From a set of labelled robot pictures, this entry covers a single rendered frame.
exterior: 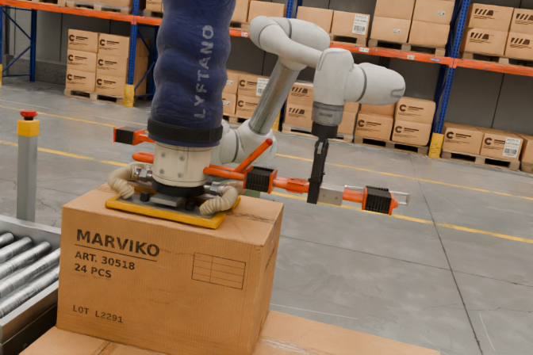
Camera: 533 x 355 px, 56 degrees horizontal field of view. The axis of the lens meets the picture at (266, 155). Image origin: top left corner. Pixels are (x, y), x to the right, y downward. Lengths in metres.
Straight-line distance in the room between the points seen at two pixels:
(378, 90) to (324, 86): 0.17
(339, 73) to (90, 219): 0.82
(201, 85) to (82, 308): 0.76
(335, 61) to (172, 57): 0.45
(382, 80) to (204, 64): 0.50
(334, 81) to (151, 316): 0.86
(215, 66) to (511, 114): 9.02
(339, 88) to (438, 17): 7.26
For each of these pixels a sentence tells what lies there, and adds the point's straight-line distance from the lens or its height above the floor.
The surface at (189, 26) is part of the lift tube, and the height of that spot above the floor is 1.49.
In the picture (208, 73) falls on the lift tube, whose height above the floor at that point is 1.37.
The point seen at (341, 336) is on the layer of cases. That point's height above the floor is 0.54.
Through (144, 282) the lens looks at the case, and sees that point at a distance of 1.55.
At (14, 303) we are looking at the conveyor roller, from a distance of 1.92.
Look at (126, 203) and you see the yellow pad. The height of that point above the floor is 0.97.
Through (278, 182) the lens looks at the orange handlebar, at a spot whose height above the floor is 1.08.
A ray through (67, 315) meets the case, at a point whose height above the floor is 0.60.
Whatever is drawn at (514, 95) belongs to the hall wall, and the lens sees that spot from 10.20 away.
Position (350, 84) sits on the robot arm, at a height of 1.40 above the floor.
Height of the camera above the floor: 1.48
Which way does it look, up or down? 13 degrees down
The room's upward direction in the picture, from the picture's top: 8 degrees clockwise
